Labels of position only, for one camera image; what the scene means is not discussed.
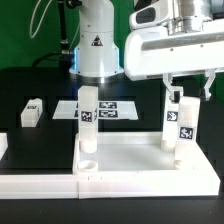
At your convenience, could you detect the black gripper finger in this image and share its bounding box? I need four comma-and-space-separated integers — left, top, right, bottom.
163, 73, 183, 103
202, 69, 216, 101

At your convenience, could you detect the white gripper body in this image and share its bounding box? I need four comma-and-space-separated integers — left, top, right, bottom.
124, 23, 224, 81

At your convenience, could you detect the white desk tabletop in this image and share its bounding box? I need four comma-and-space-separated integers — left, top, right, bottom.
72, 131, 204, 176

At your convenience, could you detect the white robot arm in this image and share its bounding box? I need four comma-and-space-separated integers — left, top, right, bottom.
70, 0, 224, 98

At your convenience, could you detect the white L-shaped obstacle fixture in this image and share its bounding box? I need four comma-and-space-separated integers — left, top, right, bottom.
0, 131, 222, 200

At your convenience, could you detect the white part at left edge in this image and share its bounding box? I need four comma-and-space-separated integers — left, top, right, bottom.
0, 133, 8, 160

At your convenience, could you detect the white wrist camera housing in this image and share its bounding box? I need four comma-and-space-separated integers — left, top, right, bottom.
129, 2, 170, 30

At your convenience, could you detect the base plate with fiducial tags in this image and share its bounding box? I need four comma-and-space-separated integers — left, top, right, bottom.
53, 100, 138, 120

